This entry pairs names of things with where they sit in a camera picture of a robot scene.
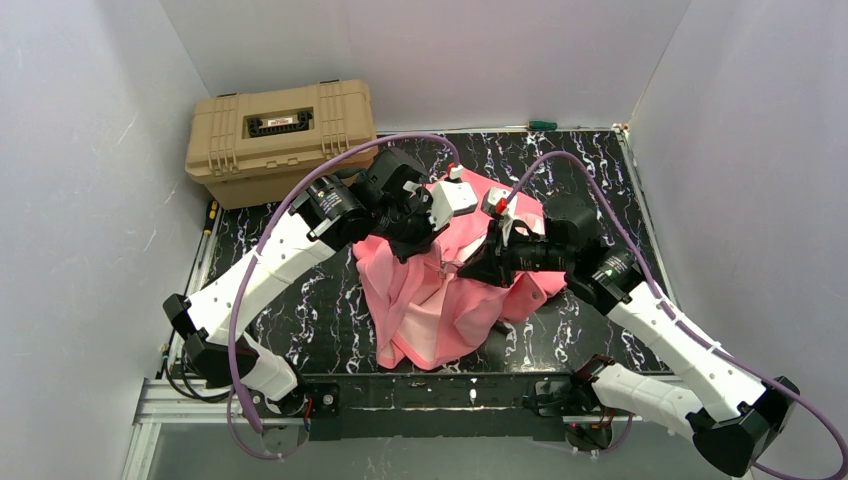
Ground pink zip-up jacket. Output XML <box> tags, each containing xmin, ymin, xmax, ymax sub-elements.
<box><xmin>352</xmin><ymin>211</ymin><xmax>566</xmax><ymax>370</ymax></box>

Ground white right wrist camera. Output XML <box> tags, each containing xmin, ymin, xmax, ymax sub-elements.
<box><xmin>480</xmin><ymin>187</ymin><xmax>519</xmax><ymax>247</ymax></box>

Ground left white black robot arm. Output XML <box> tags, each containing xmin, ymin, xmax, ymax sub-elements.
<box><xmin>163</xmin><ymin>148</ymin><xmax>464</xmax><ymax>402</ymax></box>

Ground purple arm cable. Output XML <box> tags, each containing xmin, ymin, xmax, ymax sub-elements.
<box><xmin>225</xmin><ymin>133</ymin><xmax>462</xmax><ymax>462</ymax></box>
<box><xmin>504</xmin><ymin>150</ymin><xmax>848</xmax><ymax>480</ymax></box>

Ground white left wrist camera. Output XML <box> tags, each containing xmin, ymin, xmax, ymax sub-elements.
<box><xmin>428</xmin><ymin>163</ymin><xmax>478</xmax><ymax>231</ymax></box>

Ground tan plastic tool case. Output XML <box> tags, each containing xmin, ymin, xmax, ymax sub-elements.
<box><xmin>185</xmin><ymin>79</ymin><xmax>376</xmax><ymax>210</ymax></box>

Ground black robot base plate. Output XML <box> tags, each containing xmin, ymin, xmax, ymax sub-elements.
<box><xmin>241</xmin><ymin>372</ymin><xmax>637</xmax><ymax>444</ymax></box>

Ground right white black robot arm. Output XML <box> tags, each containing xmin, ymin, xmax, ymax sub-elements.
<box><xmin>458</xmin><ymin>188</ymin><xmax>797</xmax><ymax>477</ymax></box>

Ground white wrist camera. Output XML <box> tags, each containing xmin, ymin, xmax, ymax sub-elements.
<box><xmin>428</xmin><ymin>163</ymin><xmax>478</xmax><ymax>231</ymax></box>
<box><xmin>480</xmin><ymin>187</ymin><xmax>519</xmax><ymax>247</ymax></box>

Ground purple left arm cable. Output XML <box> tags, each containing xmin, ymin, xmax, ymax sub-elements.
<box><xmin>225</xmin><ymin>133</ymin><xmax>462</xmax><ymax>462</ymax></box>

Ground yellow black handled screwdriver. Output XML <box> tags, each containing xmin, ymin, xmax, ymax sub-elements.
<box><xmin>202</xmin><ymin>200</ymin><xmax>219</xmax><ymax>236</ymax></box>

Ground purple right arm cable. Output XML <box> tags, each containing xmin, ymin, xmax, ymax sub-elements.
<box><xmin>504</xmin><ymin>150</ymin><xmax>848</xmax><ymax>480</ymax></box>

